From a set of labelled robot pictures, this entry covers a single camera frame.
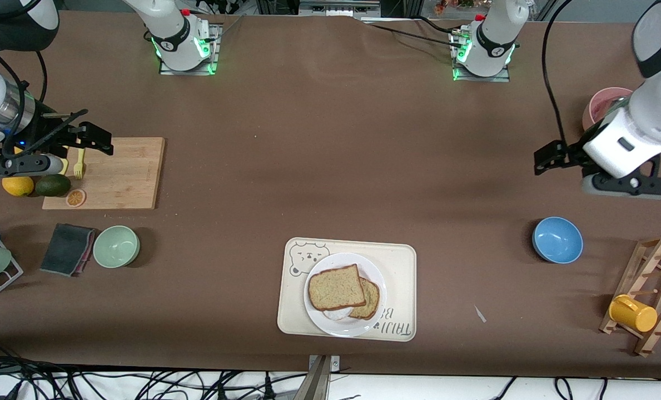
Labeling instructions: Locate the large bread slice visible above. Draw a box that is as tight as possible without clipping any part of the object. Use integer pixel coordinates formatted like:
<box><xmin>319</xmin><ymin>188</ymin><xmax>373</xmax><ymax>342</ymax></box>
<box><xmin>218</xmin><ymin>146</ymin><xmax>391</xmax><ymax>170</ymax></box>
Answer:
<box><xmin>308</xmin><ymin>264</ymin><xmax>367</xmax><ymax>312</ymax></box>

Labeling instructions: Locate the white round plate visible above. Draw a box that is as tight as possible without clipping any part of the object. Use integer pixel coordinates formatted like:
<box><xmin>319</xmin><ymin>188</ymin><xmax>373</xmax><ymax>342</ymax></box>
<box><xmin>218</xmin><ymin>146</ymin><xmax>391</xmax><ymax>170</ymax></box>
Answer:
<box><xmin>304</xmin><ymin>253</ymin><xmax>387</xmax><ymax>338</ymax></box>

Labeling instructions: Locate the wooden cutting board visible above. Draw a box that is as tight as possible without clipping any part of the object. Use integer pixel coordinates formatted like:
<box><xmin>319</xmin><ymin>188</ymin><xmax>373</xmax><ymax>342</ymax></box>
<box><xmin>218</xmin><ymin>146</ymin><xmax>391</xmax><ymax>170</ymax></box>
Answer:
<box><xmin>42</xmin><ymin>137</ymin><xmax>166</xmax><ymax>211</ymax></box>

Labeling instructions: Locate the dark green avocado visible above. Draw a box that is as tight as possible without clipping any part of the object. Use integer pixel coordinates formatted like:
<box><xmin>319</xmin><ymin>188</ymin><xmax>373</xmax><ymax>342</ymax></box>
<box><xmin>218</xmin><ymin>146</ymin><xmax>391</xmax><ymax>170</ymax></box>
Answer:
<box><xmin>35</xmin><ymin>174</ymin><xmax>71</xmax><ymax>197</ymax></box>

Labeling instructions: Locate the pink bowl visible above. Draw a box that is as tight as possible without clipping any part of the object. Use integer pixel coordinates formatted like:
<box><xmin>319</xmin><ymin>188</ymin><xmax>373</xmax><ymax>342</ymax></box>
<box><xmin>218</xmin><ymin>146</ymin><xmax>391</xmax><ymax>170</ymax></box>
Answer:
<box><xmin>582</xmin><ymin>87</ymin><xmax>635</xmax><ymax>132</ymax></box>

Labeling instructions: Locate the yellow lemon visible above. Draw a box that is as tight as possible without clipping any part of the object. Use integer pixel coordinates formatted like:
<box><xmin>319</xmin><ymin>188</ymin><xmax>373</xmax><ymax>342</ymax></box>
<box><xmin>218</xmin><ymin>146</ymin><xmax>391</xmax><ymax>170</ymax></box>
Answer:
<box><xmin>2</xmin><ymin>177</ymin><xmax>34</xmax><ymax>197</ymax></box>

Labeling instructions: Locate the blue bowl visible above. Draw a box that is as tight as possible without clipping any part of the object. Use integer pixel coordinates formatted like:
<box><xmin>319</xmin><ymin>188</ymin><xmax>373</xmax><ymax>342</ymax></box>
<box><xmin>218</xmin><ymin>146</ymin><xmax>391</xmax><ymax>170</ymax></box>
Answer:
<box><xmin>532</xmin><ymin>217</ymin><xmax>584</xmax><ymax>264</ymax></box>

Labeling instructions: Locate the light green bowl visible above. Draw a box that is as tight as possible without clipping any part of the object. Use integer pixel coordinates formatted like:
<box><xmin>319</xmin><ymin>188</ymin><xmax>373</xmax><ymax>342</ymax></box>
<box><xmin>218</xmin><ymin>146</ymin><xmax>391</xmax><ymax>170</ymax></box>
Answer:
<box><xmin>93</xmin><ymin>225</ymin><xmax>141</xmax><ymax>269</ymax></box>

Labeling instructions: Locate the dark grey folded cloth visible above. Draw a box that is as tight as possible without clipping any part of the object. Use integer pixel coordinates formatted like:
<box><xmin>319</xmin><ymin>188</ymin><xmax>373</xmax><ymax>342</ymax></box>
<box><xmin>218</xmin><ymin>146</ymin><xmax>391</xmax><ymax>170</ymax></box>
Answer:
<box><xmin>39</xmin><ymin>223</ymin><xmax>97</xmax><ymax>277</ymax></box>

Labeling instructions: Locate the wooden mug rack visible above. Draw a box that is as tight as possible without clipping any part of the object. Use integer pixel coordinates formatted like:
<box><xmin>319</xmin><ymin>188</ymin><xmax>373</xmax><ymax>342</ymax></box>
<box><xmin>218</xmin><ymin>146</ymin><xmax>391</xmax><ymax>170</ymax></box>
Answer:
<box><xmin>599</xmin><ymin>234</ymin><xmax>661</xmax><ymax>357</ymax></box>

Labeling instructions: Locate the yellow mug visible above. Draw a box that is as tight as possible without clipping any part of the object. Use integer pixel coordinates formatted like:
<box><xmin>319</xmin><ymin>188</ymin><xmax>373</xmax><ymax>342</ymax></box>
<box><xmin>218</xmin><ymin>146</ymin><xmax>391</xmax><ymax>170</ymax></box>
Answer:
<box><xmin>609</xmin><ymin>294</ymin><xmax>658</xmax><ymax>333</ymax></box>

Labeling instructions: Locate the cream bear print tray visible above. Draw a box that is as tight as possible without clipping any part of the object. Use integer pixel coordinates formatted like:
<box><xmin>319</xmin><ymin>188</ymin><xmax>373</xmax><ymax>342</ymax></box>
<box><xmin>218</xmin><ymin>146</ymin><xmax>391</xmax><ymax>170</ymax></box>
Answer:
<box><xmin>277</xmin><ymin>237</ymin><xmax>417</xmax><ymax>342</ymax></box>

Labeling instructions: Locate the small bread slice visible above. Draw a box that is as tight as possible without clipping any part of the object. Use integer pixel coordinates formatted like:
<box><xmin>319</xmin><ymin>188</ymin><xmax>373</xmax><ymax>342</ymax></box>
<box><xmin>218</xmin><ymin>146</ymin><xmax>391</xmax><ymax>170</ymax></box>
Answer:
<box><xmin>348</xmin><ymin>278</ymin><xmax>381</xmax><ymax>321</ymax></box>

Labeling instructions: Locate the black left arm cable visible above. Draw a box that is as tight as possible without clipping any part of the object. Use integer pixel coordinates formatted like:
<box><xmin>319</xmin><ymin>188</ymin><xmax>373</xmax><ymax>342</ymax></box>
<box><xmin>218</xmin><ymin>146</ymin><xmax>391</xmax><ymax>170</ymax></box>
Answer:
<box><xmin>541</xmin><ymin>0</ymin><xmax>576</xmax><ymax>162</ymax></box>

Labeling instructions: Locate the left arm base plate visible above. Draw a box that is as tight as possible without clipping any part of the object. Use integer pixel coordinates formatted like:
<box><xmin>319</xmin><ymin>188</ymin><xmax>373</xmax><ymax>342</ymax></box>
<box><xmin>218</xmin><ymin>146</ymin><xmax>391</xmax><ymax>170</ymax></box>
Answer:
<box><xmin>449</xmin><ymin>28</ymin><xmax>511</xmax><ymax>83</ymax></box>

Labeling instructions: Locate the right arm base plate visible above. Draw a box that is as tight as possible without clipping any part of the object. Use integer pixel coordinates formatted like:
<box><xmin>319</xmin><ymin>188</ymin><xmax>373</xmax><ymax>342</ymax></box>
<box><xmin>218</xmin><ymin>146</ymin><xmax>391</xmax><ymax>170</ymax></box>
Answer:
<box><xmin>159</xmin><ymin>23</ymin><xmax>222</xmax><ymax>76</ymax></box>

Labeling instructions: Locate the black cable on table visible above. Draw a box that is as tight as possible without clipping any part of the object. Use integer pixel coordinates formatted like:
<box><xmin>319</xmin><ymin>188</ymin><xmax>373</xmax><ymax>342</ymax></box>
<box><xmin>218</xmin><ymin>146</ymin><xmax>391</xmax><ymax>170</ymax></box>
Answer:
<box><xmin>362</xmin><ymin>16</ymin><xmax>473</xmax><ymax>49</ymax></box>

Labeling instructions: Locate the black floor cable bundle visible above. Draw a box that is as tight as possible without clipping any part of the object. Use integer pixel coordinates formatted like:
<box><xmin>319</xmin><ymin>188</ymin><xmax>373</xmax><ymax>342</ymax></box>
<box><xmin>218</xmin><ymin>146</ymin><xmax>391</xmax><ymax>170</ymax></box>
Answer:
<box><xmin>0</xmin><ymin>340</ymin><xmax>309</xmax><ymax>400</ymax></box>

